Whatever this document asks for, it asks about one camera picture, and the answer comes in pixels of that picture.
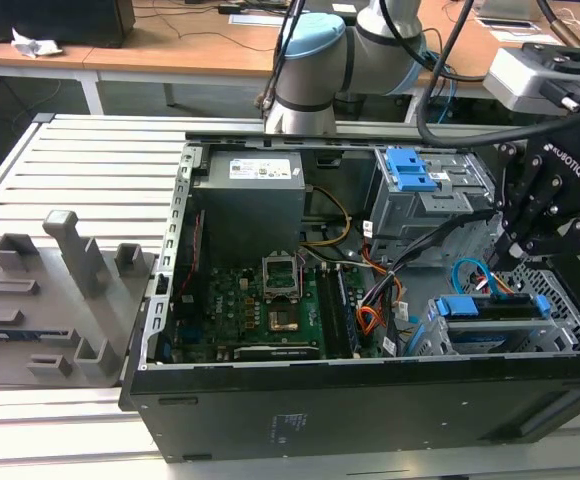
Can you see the white paper sheet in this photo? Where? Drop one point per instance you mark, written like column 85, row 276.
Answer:
column 510, row 32
column 250, row 19

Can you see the black expansion slot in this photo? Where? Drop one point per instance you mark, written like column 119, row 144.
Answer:
column 275, row 352

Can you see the crumpled white paper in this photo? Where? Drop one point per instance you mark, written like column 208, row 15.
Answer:
column 35, row 47

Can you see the metal disk bay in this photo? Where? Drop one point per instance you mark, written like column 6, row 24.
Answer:
column 565, row 320

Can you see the grey metal drive cage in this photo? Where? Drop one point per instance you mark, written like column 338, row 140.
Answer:
column 405, row 220

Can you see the wooden desk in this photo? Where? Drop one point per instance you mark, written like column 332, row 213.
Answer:
column 170, row 45

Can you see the grey camera box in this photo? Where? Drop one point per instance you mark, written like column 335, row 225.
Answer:
column 515, row 75

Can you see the black box on desk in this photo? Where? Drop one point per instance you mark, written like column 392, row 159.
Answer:
column 45, row 20

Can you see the dark RAM stick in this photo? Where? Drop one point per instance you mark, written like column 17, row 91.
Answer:
column 20, row 334

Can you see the hard disk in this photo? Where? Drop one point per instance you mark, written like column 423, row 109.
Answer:
column 462, row 306

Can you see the blue plastic drive latch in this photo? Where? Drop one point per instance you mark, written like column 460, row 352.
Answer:
column 410, row 172

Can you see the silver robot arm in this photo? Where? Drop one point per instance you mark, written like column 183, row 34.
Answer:
column 310, row 75

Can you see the green motherboard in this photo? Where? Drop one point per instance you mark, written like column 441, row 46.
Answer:
column 230, row 320

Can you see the grey parts rack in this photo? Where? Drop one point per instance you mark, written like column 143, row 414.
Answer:
column 95, row 310

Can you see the black RAM slot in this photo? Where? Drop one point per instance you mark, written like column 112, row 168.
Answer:
column 346, row 315
column 323, row 310

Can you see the grey power supply unit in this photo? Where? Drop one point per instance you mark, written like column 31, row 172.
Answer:
column 245, row 215

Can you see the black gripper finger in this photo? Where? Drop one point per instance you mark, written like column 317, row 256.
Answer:
column 512, row 200
column 577, row 237

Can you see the black PC case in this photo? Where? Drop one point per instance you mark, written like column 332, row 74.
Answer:
column 320, row 410

